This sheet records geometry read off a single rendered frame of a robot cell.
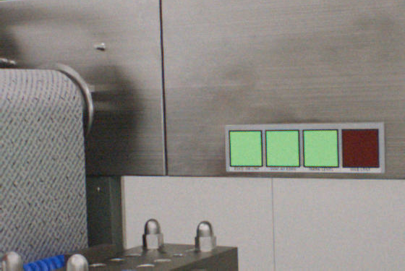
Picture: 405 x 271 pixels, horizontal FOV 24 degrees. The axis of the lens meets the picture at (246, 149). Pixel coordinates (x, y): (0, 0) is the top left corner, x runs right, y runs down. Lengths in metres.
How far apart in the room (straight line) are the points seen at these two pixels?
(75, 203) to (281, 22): 0.41
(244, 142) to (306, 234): 2.57
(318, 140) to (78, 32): 0.46
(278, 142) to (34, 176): 0.35
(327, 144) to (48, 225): 0.42
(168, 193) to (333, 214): 0.78
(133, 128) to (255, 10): 0.28
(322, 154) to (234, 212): 2.75
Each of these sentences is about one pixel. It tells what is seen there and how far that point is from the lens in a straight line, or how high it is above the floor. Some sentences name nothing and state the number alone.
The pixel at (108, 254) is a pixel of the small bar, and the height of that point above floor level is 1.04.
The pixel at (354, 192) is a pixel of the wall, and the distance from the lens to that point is 3.87.
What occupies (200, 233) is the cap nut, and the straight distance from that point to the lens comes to 1.46.
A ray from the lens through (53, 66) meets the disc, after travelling 1.52.
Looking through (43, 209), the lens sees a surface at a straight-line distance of 1.41.
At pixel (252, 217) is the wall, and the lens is 4.07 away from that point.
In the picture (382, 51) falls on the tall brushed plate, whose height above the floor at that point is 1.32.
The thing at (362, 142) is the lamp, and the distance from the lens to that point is 1.35.
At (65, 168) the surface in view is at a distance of 1.45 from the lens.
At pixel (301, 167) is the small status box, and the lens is 1.39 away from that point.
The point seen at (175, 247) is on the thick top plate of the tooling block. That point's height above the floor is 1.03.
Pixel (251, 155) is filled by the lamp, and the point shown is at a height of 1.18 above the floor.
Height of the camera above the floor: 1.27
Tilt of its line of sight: 3 degrees down
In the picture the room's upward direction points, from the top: 2 degrees counter-clockwise
